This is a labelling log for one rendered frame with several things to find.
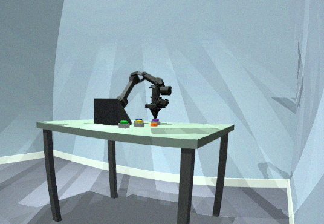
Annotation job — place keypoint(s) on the yellow button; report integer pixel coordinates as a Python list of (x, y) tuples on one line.
[(139, 123)]

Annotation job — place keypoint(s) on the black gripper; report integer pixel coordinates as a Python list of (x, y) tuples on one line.
[(154, 107)]

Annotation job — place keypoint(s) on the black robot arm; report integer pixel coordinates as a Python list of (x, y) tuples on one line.
[(158, 89)]

